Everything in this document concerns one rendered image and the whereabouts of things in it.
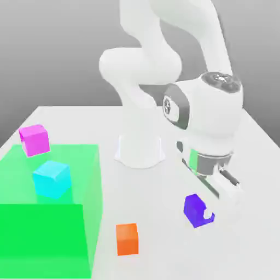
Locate small cyan cube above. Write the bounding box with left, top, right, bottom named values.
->
left=32, top=160, right=72, bottom=200

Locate small orange cube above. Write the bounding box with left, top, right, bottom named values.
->
left=115, top=223, right=139, bottom=256

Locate large green box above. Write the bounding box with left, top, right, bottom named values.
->
left=0, top=144, right=104, bottom=280

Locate small magenta cube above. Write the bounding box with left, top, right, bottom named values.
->
left=18, top=124, right=51, bottom=158

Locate small blue cube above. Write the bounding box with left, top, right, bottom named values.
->
left=183, top=193, right=215, bottom=229

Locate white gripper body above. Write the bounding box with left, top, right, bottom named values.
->
left=181, top=158, right=242, bottom=207

